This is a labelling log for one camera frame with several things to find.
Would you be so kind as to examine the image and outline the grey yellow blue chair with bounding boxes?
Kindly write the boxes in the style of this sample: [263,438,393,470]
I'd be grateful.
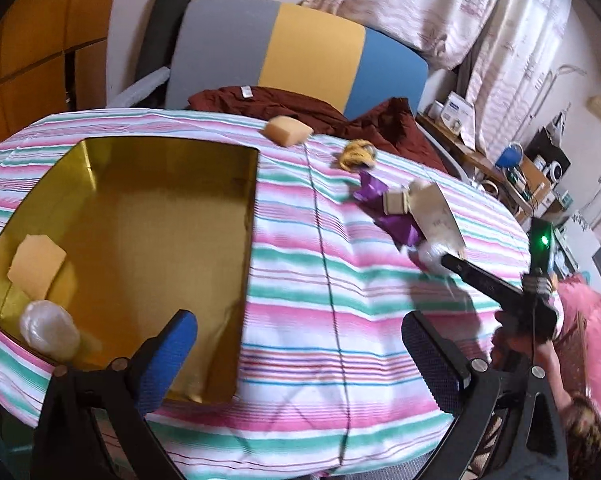
[108,0,429,122]

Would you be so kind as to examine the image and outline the wooden side desk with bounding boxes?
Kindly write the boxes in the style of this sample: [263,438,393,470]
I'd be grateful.
[417,110,567,223]

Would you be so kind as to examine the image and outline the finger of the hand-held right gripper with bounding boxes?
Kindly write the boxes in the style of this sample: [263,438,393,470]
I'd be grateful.
[440,251,526,307]

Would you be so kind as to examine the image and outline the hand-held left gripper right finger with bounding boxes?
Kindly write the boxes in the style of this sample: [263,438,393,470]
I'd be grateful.
[401,310,571,480]

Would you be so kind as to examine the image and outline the black box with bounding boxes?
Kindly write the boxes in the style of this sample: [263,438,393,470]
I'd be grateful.
[524,126,572,182]

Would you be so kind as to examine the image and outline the dark red garment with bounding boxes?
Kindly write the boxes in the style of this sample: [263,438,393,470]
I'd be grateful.
[187,85,452,173]

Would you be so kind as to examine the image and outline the white box blue print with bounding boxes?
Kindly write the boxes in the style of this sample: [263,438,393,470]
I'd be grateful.
[441,91,475,135]

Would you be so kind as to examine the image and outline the person's right hand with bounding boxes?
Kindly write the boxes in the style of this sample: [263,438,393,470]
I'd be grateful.
[490,310,561,372]

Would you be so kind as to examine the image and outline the large cream box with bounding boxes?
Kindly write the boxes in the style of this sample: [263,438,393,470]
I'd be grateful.
[407,180,467,260]

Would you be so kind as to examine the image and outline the wooden wardrobe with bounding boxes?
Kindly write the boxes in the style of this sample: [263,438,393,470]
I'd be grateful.
[0,0,122,128]

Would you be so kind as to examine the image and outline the pink fluffy cushion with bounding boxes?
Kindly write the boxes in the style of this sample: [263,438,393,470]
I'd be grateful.
[554,274,601,411]

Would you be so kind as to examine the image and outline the floral pink curtain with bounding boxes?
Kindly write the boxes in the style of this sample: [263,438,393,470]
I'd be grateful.
[300,0,572,153]

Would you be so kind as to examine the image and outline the gold metal tray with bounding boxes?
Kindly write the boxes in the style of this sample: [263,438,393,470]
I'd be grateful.
[0,137,260,406]

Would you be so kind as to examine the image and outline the white round soft packet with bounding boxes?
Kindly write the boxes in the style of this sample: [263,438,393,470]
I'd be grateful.
[19,300,81,361]

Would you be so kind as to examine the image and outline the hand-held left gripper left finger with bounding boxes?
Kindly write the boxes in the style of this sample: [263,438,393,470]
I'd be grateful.
[30,309,201,480]

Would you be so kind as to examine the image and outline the yellow snack packet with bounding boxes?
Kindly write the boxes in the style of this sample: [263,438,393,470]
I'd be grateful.
[336,140,377,171]

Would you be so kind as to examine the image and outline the black rolled mat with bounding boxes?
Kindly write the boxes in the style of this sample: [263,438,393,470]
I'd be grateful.
[137,0,200,82]

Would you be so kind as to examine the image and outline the small green white box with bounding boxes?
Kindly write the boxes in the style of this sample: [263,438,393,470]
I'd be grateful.
[384,189,412,217]

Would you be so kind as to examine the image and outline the person's right forearm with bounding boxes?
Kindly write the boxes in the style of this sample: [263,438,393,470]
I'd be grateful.
[543,342,576,413]

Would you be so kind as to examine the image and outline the orange soft packet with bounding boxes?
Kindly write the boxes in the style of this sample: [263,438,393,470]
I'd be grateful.
[6,233,67,300]

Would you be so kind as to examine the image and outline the blue round desk item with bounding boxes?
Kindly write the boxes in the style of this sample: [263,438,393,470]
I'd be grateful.
[495,142,525,170]

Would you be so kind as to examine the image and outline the orange sponge block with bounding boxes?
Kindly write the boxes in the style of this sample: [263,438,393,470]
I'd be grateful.
[263,115,315,148]

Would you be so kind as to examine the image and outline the striped blanket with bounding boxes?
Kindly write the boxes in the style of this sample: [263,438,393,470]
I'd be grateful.
[0,107,531,477]

